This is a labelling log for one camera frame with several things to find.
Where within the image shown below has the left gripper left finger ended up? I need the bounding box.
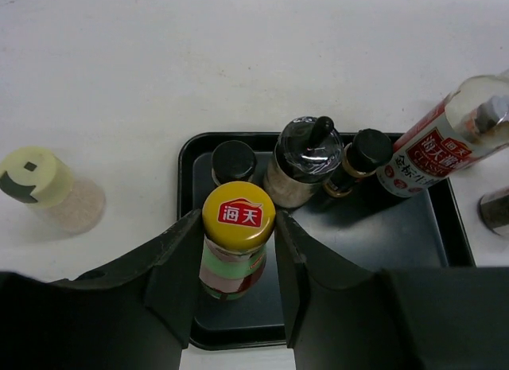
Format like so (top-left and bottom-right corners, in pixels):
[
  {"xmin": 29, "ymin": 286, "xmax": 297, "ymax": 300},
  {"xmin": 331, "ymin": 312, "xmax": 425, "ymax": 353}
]
[{"xmin": 1, "ymin": 210, "xmax": 203, "ymax": 369}]

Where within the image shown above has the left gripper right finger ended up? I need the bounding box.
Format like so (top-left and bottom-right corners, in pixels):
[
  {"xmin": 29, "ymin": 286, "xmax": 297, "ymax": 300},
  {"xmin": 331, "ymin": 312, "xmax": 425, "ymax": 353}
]
[{"xmin": 275, "ymin": 211, "xmax": 508, "ymax": 369}]

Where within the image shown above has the red chili sauce bottle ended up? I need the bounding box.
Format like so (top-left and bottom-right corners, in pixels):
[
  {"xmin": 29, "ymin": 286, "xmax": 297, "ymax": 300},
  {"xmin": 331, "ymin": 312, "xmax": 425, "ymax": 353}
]
[{"xmin": 200, "ymin": 181, "xmax": 276, "ymax": 301}]

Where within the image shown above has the small yellow-lidded jar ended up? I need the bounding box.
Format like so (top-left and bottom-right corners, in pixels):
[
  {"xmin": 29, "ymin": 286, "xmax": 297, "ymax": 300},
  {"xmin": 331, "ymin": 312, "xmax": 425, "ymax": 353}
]
[{"xmin": 1, "ymin": 146, "xmax": 106, "ymax": 235}]

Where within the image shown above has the black-capped pepper jar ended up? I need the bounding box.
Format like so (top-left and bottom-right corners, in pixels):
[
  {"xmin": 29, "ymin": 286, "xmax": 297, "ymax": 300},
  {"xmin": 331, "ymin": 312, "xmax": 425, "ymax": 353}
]
[{"xmin": 323, "ymin": 129, "xmax": 393, "ymax": 198}]

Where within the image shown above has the wide black-capped seasoning jar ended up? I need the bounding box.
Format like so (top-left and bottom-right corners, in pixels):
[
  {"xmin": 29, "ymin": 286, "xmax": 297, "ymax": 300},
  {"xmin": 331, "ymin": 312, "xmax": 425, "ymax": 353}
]
[{"xmin": 263, "ymin": 116, "xmax": 344, "ymax": 209}]

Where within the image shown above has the tall clear vinegar bottle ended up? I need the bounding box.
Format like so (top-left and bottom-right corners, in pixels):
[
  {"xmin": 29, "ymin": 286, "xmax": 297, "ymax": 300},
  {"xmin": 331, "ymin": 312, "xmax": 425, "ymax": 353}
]
[{"xmin": 376, "ymin": 71, "xmax": 508, "ymax": 198}]

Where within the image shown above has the black plastic tray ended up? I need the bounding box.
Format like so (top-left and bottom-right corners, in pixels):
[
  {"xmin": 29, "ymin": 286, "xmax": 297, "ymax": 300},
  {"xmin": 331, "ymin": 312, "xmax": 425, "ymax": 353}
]
[{"xmin": 177, "ymin": 132, "xmax": 475, "ymax": 350}]

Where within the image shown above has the small black-capped spice jar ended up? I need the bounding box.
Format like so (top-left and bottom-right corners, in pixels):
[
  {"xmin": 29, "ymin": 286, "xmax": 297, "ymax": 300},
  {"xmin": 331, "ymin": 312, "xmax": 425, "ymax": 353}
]
[{"xmin": 211, "ymin": 140, "xmax": 258, "ymax": 186}]

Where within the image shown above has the clear salt grinder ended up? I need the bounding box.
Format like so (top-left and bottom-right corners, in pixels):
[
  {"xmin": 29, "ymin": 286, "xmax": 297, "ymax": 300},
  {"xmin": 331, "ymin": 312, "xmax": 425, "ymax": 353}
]
[{"xmin": 477, "ymin": 187, "xmax": 509, "ymax": 239}]

